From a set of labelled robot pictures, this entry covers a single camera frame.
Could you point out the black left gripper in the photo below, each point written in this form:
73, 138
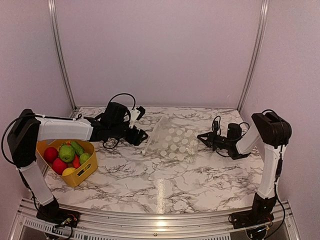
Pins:
135, 138

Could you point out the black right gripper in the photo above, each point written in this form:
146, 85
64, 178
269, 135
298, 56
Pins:
210, 136

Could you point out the clear polka dot zip bag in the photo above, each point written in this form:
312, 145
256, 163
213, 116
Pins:
172, 141

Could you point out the fake green apple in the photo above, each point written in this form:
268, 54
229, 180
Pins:
67, 153
84, 157

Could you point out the fake green cucumber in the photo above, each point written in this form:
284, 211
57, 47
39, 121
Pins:
79, 150

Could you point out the fake orange carrot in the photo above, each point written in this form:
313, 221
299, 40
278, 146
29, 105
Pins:
76, 162

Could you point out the fake yellow lemon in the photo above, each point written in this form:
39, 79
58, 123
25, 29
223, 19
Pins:
68, 171

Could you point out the fake red pepper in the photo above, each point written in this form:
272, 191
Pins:
50, 154

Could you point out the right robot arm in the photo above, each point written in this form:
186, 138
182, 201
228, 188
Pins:
270, 134

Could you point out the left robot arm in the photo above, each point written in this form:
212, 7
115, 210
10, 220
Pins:
23, 133

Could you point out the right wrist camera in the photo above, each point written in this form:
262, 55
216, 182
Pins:
216, 125

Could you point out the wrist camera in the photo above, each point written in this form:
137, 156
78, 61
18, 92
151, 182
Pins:
135, 115
216, 125

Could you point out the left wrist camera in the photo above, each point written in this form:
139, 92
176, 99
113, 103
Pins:
135, 115

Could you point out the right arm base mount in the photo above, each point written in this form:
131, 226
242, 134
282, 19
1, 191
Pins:
248, 218

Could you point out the right aluminium frame post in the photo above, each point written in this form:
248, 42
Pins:
261, 28

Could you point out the aluminium frame post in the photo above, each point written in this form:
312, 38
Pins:
261, 28
59, 52

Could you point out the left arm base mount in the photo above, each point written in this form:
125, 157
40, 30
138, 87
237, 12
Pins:
60, 217

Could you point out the left aluminium frame post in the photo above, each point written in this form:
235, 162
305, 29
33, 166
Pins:
59, 52

